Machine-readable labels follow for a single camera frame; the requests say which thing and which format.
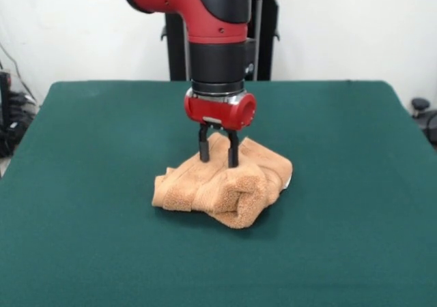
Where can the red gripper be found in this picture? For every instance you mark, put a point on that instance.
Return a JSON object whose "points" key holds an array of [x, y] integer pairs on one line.
{"points": [[215, 112]]}

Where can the tan terry cloth towel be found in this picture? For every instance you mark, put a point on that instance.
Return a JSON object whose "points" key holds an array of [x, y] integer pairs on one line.
{"points": [[211, 191]]}

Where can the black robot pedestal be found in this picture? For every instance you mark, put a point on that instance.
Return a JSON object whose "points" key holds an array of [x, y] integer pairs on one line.
{"points": [[268, 47]]}

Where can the grey wheeled floor base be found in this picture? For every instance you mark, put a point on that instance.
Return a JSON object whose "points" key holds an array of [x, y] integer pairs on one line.
{"points": [[420, 104]]}

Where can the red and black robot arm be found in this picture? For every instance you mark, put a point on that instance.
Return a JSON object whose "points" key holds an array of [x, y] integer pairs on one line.
{"points": [[215, 61]]}

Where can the dark green table cloth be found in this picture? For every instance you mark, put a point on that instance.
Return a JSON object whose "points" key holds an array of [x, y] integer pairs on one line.
{"points": [[102, 184]]}

